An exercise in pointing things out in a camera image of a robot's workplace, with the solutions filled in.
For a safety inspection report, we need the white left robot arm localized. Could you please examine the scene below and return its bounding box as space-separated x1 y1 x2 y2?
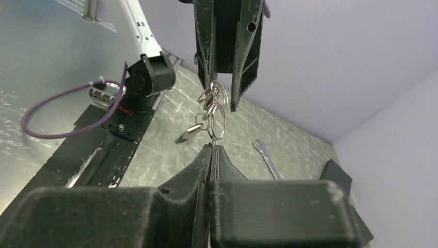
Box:
98 1 271 113

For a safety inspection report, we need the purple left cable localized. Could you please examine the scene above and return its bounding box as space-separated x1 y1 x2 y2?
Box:
20 61 129 140

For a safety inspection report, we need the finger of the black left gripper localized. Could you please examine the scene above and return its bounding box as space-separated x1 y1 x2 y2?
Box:
193 0 217 89
230 1 264 112

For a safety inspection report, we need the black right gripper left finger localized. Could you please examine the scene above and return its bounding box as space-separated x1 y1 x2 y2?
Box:
1 144 212 247

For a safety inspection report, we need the black flat box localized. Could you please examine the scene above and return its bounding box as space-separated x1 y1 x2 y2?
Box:
319 159 352 198

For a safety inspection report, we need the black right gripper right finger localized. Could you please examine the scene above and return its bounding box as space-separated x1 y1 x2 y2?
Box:
209 145 374 247

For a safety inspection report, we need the large silver wrench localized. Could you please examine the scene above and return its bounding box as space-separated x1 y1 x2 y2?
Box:
252 139 281 181

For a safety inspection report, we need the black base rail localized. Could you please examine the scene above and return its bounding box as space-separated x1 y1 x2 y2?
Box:
1 108 155 224

